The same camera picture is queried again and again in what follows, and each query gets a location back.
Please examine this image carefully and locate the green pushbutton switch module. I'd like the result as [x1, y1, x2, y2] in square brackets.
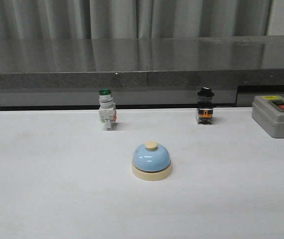
[98, 88, 116, 130]

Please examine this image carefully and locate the grey on-off switch box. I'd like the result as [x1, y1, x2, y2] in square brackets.
[252, 95, 284, 138]

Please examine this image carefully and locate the white pleated curtain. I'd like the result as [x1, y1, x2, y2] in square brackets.
[0, 0, 284, 40]

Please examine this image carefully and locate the black rotary selector switch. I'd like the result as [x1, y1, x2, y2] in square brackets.
[196, 87, 214, 124]

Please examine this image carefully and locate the blue call bell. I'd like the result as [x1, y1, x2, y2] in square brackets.
[131, 141, 173, 181]

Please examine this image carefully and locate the grey stone counter ledge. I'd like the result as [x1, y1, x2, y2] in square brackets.
[0, 36, 284, 109]

